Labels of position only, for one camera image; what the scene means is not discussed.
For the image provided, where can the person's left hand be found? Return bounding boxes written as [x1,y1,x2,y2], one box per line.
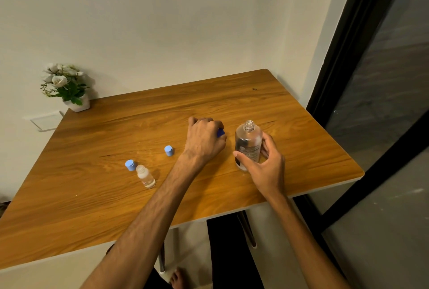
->
[183,117,227,166]

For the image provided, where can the person's right hand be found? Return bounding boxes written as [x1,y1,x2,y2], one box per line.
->
[233,132,286,199]

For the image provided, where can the large clear glass bottle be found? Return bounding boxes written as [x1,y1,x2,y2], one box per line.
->
[235,120,263,172]

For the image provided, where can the person's right forearm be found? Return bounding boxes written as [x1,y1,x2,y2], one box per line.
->
[261,192,352,289]

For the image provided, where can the person's left forearm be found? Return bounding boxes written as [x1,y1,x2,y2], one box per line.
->
[80,152,206,289]

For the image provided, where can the metal table leg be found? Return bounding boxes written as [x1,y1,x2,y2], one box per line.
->
[237,211,257,249]
[157,232,172,274]

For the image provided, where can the small clear plastic bottle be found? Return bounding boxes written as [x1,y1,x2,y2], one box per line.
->
[136,165,157,189]

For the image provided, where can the person's black trouser leg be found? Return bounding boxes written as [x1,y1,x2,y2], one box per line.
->
[206,212,266,289]

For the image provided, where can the person's bare foot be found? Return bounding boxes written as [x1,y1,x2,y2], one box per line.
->
[169,267,189,289]

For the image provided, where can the white flowers in white pot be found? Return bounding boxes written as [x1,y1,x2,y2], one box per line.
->
[40,63,91,113]

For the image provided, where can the black door frame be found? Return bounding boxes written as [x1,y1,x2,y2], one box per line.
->
[295,0,429,289]

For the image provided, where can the white wall socket plate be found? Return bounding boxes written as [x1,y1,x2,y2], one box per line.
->
[29,111,65,132]

